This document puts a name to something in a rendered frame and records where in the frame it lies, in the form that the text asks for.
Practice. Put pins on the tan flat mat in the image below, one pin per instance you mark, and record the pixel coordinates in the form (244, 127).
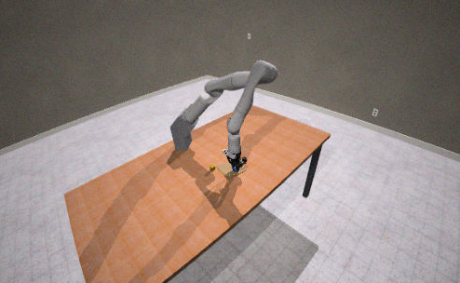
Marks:
(226, 170)

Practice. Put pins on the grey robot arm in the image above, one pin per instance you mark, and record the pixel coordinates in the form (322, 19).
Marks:
(261, 73)

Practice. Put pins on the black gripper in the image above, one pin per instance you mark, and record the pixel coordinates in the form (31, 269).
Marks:
(236, 162)

